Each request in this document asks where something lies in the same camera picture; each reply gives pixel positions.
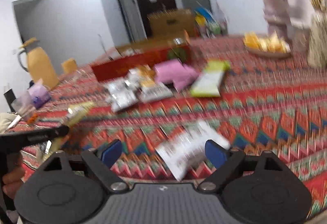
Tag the purple tissue pack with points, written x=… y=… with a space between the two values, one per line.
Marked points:
x=39 y=93

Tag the black paper bag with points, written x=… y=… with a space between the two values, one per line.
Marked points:
x=9 y=99

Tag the pink textured vase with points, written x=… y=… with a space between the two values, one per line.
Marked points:
x=277 y=14

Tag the red cardboard box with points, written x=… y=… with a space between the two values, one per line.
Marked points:
x=138 y=63

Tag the person's left hand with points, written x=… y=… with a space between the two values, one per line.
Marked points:
x=12 y=180

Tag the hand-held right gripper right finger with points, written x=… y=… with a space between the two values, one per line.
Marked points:
x=216 y=153

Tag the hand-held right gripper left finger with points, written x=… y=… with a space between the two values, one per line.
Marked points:
x=112 y=152

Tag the brown cardboard box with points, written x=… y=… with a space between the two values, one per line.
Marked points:
x=168 y=22

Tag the crumpled silver snack packet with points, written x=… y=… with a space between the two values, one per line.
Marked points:
x=122 y=93

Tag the yellow and silver snack packet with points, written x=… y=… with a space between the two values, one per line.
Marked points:
x=152 y=87

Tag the grey interior door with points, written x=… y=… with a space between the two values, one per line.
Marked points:
x=124 y=12

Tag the pink snack packet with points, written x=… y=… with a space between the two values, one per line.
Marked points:
x=187 y=79
x=167 y=70

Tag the white cloth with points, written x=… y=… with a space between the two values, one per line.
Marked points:
x=7 y=123

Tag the yellow thermos jug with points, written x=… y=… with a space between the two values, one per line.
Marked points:
x=42 y=68

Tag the green and white snack packet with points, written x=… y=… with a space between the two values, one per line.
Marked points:
x=208 y=81

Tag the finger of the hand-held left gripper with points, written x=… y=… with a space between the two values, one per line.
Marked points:
x=38 y=136

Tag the dark entrance door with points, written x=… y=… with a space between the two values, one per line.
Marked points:
x=158 y=7

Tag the blue plastic folder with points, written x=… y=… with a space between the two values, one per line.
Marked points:
x=204 y=14

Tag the yellow cup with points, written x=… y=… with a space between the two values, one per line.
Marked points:
x=69 y=65

